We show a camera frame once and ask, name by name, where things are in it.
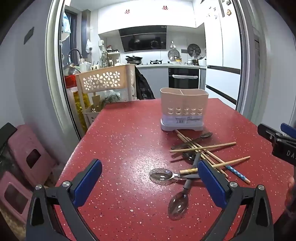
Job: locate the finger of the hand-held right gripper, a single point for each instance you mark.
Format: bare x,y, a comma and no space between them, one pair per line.
266,131
288,129

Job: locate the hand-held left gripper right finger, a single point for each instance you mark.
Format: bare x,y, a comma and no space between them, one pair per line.
211,183

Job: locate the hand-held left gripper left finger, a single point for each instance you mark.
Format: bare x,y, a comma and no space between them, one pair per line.
89,180

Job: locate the wooden chopstick with blue dotted end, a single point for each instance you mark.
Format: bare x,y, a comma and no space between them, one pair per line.
238,175

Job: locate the beige plastic utensil holder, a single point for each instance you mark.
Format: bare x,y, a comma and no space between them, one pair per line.
182,104

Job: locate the person's right forearm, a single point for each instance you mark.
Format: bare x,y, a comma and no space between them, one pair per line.
288,224

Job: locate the person's right hand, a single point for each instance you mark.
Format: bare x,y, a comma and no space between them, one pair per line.
291,185

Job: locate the yellow cooking oil bottle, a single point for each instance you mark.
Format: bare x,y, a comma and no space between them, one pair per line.
79,106

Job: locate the large pink plastic stool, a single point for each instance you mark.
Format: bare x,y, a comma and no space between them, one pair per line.
23,143

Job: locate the small pink plastic stool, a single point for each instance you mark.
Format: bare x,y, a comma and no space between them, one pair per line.
5,179

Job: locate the green leafy vegetables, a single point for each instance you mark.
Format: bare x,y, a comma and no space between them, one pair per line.
112,97

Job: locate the white rice cooker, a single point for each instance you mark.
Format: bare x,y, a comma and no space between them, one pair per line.
202,62

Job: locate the black flat object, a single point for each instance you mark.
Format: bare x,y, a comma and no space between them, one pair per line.
7,134

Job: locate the white refrigerator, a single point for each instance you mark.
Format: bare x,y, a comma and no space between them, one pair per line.
222,46

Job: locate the black built-in oven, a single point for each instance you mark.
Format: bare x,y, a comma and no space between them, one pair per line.
183,81

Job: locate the small cooking pot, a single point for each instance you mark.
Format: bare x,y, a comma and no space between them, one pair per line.
192,62

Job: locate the red plastic basket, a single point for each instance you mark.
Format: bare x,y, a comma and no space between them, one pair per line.
70,81

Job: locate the beige flower-pattern basket cart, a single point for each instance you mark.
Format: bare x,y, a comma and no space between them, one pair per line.
101,78

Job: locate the black plastic bag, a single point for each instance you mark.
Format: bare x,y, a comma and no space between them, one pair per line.
143,88

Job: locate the dark round hanging pan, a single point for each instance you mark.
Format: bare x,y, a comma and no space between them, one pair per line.
194,49

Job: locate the steel bowl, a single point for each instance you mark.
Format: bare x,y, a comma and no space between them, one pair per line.
71,70

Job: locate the countertop knife block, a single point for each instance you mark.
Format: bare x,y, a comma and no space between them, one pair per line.
95,66

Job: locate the grey lower kitchen cabinets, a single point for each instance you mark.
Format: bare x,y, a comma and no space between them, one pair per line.
159,78

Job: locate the round metal hanging strainer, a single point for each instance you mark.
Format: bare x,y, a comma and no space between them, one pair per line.
174,54

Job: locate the gas stove burner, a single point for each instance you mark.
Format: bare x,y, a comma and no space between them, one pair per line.
156,62

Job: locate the black wok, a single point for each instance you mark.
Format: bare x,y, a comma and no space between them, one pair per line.
134,59

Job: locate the group of fridge magnets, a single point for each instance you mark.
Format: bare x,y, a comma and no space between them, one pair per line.
215,10

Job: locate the curved kitchen faucet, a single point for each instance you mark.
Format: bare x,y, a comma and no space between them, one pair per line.
74,50

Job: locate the white hanging plastic bag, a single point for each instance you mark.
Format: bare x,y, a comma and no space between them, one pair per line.
88,46

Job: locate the black range hood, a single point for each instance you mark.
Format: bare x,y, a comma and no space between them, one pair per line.
143,41

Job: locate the white upper kitchen cabinets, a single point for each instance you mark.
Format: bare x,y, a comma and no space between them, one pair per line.
143,16

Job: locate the metal sliding door frame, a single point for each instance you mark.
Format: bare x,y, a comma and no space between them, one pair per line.
53,69

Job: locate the black wall switch plate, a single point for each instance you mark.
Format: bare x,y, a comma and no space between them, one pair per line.
29,35

